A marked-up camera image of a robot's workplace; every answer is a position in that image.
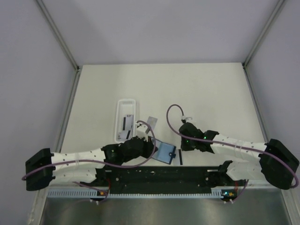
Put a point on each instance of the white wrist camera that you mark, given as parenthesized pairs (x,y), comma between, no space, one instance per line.
(142,130)
(185,119)

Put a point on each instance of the white plastic basket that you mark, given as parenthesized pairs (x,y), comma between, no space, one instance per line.
(124,106)

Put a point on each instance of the cards in basket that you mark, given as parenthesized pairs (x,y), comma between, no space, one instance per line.
(128,121)
(124,135)

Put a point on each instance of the left aluminium frame post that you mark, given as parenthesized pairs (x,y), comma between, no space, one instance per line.
(56,33)

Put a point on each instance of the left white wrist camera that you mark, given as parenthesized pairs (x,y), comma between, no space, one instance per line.
(142,130)

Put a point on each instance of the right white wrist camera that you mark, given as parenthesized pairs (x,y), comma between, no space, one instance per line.
(185,119)

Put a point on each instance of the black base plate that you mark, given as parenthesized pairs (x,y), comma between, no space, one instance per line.
(163,179)

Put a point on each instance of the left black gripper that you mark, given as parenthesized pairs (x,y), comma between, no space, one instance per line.
(149,146)

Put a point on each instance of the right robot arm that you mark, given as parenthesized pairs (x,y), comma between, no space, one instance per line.
(270,161)

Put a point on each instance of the aluminium frame post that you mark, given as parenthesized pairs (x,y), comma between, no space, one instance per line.
(280,4)
(56,33)

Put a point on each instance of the blue card holder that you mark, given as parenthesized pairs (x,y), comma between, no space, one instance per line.
(165,152)

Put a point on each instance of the diamond print silver card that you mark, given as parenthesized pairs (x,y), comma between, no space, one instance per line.
(151,121)

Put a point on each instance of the grey slotted cable duct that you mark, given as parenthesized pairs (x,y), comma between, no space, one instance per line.
(93,194)

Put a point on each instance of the silver card black stripe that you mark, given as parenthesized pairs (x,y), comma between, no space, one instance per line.
(180,156)

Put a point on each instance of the upper cards in basket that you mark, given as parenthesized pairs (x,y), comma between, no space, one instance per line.
(128,121)

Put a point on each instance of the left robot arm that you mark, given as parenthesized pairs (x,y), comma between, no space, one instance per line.
(46,167)

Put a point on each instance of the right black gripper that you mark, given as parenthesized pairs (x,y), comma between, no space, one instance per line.
(185,147)

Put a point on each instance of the lower cards in basket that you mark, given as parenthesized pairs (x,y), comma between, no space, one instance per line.
(124,135)

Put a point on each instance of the right aluminium frame post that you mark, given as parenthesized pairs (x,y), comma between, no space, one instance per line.
(280,4)

